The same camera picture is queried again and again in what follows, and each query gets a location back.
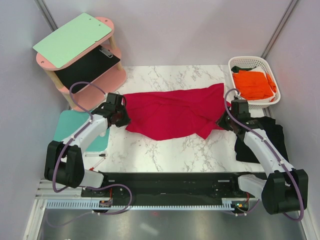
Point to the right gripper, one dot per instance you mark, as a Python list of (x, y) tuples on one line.
[(221, 123)]

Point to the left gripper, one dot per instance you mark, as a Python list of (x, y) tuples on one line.
[(126, 120)]

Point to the red t shirt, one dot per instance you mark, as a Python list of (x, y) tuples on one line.
[(164, 115)]

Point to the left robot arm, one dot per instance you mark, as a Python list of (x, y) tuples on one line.
[(64, 164)]

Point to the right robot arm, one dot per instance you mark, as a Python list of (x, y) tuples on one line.
[(285, 188)]

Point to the orange folded t shirt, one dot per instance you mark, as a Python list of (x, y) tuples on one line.
[(252, 85)]

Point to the dark green garment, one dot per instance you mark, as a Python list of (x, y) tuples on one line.
[(236, 69)]

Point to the black t shirt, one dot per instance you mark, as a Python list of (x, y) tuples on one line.
[(275, 134)]

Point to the pink three-tier shelf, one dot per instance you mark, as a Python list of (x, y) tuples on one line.
[(90, 96)]

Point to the black marker pen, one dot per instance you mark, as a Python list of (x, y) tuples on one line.
[(95, 155)]

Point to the teal cutting board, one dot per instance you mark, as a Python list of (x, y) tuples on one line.
[(71, 120)]

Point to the black clipboard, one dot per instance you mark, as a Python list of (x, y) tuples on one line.
[(87, 68)]

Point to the red white pen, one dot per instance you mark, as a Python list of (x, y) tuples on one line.
[(97, 164)]

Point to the mint green board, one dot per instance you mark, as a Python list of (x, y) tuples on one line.
[(72, 40)]

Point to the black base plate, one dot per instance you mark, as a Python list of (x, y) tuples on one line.
[(169, 189)]

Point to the white cable duct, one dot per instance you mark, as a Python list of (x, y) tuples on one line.
[(69, 204)]

